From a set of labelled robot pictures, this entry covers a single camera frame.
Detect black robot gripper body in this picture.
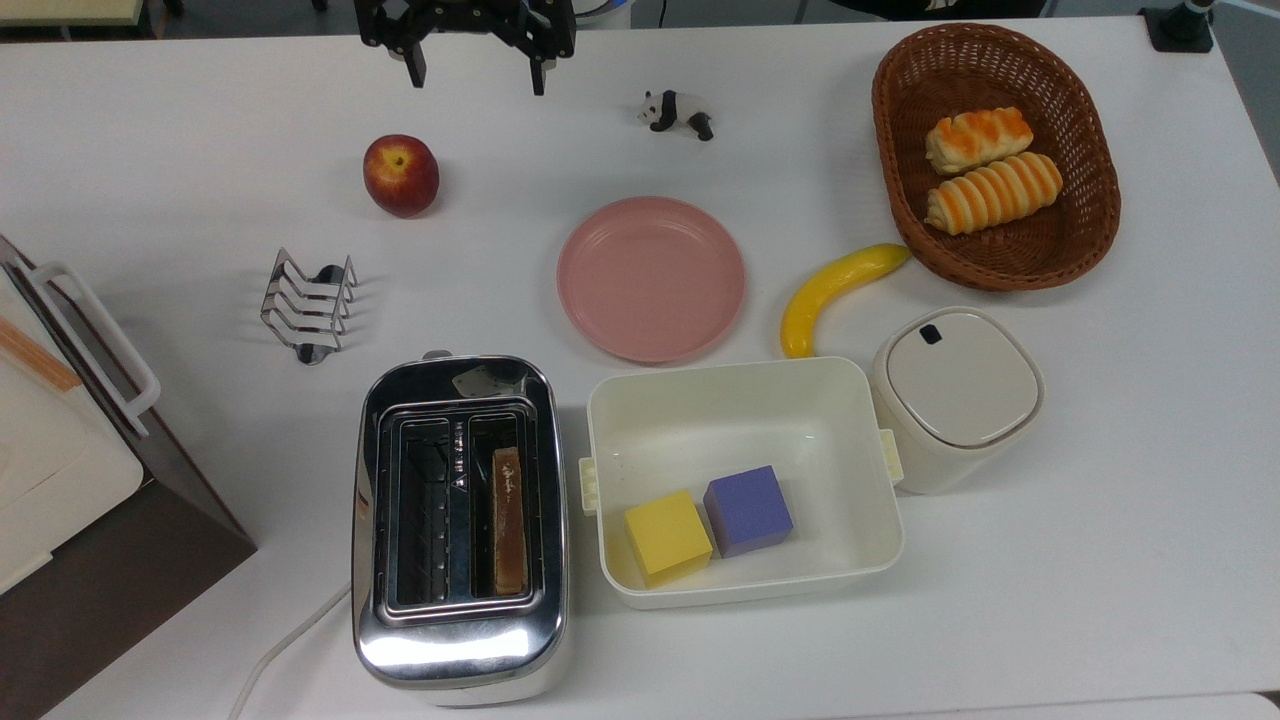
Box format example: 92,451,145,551
355,0,578,63

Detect purple foam cube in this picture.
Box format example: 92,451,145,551
703,465,795,559

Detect yellow foam cube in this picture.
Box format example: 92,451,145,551
623,490,715,589

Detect short striped bread roll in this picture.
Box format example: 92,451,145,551
924,106,1035,177

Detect yellow banana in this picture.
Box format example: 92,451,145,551
779,243,912,360

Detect chrome two-slot toaster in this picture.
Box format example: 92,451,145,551
350,350,571,707

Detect brown toast bread slice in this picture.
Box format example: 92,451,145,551
490,447,529,596

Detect pink round plate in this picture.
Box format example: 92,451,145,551
556,196,747,365

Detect red apple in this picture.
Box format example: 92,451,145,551
362,134,441,219

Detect white appliance with handle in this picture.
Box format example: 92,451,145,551
0,258,162,597

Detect metal toast rack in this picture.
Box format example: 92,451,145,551
260,247,359,366

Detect white lidded canister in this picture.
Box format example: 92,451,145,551
868,306,1047,496

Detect long striped bread roll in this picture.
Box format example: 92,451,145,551
924,151,1064,237

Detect brown wicker basket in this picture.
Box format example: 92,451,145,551
871,23,1122,293

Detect black clamp mount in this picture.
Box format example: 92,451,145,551
1140,0,1216,54

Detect small panda figurine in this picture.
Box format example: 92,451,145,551
637,89,716,143

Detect white toaster power cable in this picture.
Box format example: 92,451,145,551
228,580,356,720

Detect cream rectangular plastic bin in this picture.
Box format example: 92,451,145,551
578,356,906,611

